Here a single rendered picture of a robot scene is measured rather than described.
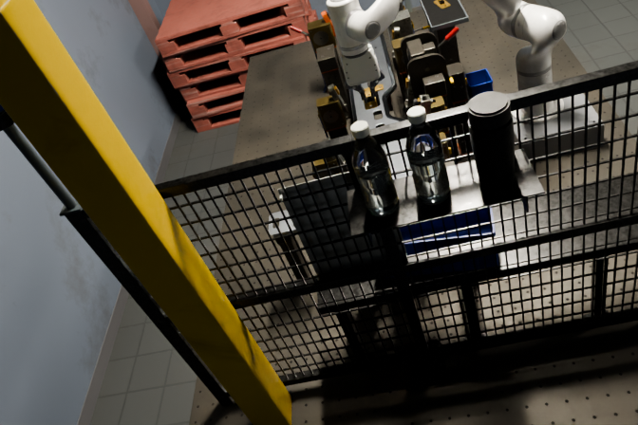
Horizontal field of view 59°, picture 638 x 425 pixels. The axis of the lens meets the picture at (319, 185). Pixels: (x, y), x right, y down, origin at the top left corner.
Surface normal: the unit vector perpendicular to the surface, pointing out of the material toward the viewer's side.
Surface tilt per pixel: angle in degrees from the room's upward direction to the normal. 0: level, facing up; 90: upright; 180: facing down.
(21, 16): 90
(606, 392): 0
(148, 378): 0
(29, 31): 90
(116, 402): 0
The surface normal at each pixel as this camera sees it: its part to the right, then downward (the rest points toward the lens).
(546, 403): -0.29, -0.72
